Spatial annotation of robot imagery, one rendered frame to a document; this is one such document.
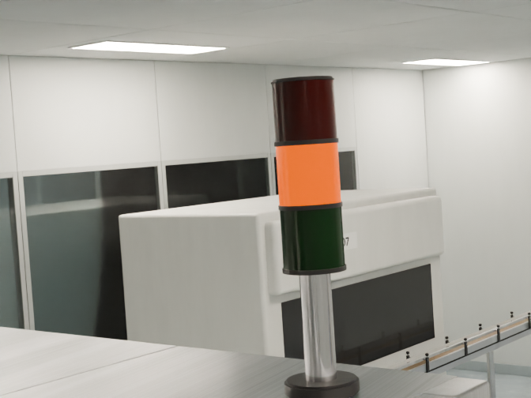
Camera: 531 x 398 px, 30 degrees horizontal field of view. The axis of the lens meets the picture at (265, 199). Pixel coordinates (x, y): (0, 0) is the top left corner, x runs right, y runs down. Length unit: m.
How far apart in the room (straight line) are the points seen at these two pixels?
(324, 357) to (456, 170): 8.98
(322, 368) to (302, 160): 0.16
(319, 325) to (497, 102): 8.78
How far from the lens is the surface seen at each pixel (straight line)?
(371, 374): 0.86
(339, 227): 0.77
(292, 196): 0.76
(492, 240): 9.64
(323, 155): 0.76
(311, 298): 0.78
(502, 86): 9.51
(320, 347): 0.78
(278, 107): 0.77
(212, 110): 7.39
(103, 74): 6.68
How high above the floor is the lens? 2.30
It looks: 3 degrees down
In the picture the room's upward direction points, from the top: 4 degrees counter-clockwise
